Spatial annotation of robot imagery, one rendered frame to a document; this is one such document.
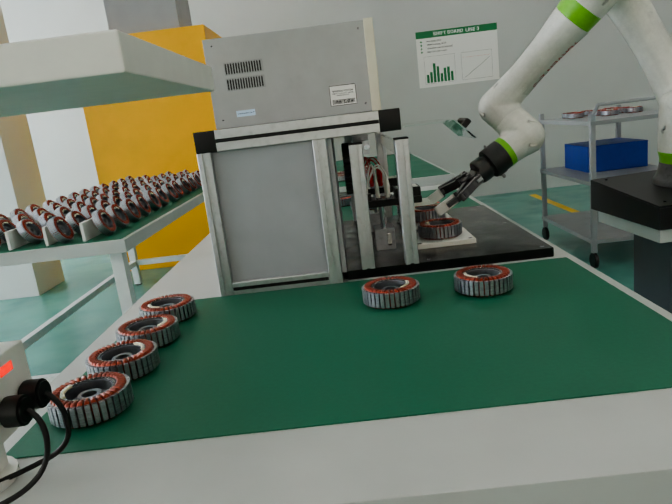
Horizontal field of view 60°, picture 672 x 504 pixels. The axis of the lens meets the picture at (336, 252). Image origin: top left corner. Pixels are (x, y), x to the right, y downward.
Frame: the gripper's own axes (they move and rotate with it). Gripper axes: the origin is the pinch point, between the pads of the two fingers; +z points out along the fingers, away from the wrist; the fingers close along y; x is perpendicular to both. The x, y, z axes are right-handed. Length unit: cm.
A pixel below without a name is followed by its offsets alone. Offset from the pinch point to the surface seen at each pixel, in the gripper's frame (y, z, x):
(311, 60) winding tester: -28, 8, 54
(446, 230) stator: -29.7, 5.3, 1.9
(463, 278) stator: -64, 13, 4
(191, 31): 337, 24, 139
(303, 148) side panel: -40, 22, 40
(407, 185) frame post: -43.0, 8.6, 20.3
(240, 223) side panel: -38, 43, 35
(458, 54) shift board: 488, -198, -23
